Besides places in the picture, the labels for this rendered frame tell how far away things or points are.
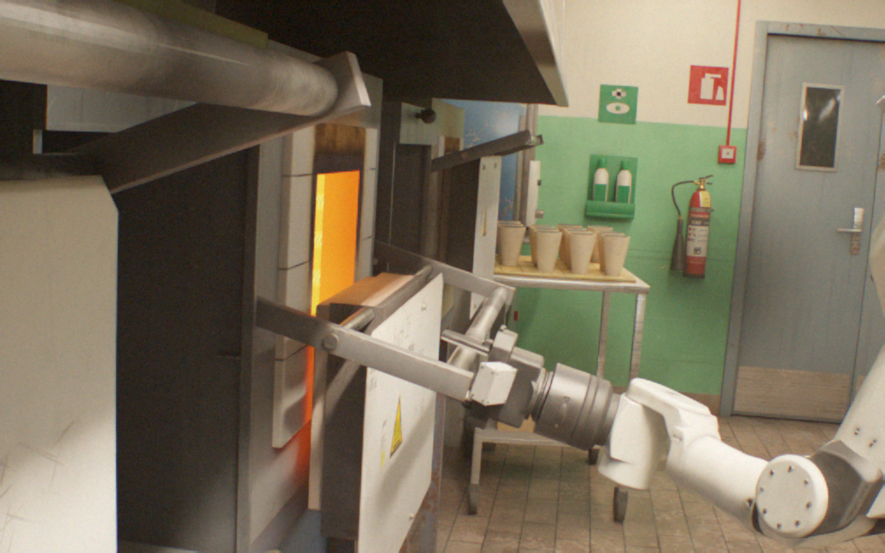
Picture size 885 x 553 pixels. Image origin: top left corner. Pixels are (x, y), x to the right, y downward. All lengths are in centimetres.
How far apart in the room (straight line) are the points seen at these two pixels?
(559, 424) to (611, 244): 243
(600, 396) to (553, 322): 410
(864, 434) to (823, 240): 442
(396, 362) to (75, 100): 53
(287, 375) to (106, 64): 99
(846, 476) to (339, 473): 69
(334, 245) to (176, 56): 126
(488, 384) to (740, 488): 29
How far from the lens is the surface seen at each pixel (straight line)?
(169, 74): 32
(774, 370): 539
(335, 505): 135
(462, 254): 247
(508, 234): 359
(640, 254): 517
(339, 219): 156
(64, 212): 48
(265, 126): 53
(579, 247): 350
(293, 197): 121
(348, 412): 131
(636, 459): 114
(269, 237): 117
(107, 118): 73
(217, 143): 54
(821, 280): 536
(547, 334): 523
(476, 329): 132
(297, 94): 45
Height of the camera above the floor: 136
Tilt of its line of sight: 7 degrees down
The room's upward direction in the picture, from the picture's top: 4 degrees clockwise
